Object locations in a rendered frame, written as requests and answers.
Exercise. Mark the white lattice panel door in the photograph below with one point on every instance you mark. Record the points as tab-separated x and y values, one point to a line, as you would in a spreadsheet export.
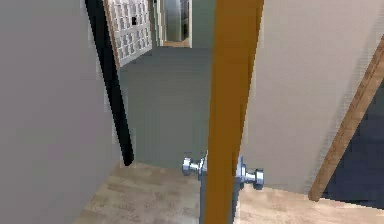
130	28

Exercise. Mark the light wooden door frame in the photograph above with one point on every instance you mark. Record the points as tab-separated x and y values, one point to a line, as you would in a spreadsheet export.
350	123

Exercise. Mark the silver round door knob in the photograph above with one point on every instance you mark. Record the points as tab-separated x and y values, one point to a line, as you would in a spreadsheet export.
252	176
190	166

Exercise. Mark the black door frame post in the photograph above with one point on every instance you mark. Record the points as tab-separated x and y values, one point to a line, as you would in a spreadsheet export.
111	86

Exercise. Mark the orange wooden room door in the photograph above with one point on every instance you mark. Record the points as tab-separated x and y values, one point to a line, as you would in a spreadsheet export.
230	83

